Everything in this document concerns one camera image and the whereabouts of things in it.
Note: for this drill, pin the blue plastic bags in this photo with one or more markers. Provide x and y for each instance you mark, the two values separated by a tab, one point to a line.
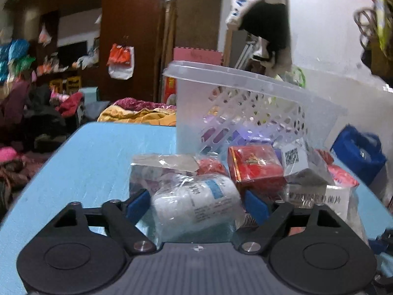
18	47

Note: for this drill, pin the red wrapped candy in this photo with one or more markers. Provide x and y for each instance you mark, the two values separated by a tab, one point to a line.
211	166

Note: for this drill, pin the small white plastic bag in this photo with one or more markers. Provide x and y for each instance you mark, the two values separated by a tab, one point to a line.
44	35

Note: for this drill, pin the metal poles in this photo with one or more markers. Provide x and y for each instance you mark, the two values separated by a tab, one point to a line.
245	52

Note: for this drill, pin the clear plastic packet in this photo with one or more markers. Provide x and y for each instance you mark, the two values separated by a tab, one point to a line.
159	172

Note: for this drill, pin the brown wooden wardrobe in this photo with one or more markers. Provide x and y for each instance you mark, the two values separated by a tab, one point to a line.
132	21

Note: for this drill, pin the pile of medicine packets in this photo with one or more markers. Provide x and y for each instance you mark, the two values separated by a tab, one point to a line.
221	132

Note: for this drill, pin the clear plastic basket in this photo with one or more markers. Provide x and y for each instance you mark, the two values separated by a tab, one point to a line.
245	80

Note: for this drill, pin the pink foam mat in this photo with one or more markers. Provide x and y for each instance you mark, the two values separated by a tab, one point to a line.
196	56

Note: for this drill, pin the pile of clothes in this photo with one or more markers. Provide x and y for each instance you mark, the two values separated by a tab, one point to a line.
40	110

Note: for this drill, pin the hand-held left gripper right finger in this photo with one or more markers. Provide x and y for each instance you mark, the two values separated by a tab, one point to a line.
256	206

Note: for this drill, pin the green white tote bag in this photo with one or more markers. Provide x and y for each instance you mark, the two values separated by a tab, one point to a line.
299	75

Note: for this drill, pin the white box with code print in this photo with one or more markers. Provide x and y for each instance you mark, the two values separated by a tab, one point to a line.
293	156

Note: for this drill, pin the orange white plastic bag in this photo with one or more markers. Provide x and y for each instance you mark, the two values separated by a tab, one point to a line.
122	67

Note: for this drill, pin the white medicine bottle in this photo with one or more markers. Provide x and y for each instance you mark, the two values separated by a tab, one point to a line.
196	202

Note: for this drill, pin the black television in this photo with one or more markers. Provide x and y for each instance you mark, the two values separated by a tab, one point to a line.
70	53

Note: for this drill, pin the yellow blanket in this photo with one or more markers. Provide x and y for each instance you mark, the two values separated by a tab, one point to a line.
147	118

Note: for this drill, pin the blue printed bag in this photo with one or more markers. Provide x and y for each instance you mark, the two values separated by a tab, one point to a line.
347	147

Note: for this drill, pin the colourful hanging cloth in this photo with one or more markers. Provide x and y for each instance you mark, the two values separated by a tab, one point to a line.
382	12

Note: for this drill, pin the red gift box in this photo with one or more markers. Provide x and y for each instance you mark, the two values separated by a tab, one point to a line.
254	163

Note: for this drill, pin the white box with black text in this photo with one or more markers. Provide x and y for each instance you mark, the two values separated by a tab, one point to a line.
325	199

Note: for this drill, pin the black hanging garment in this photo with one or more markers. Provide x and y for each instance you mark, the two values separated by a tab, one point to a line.
267	24

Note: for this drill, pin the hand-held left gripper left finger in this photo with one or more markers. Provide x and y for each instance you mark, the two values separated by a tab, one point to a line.
138	205

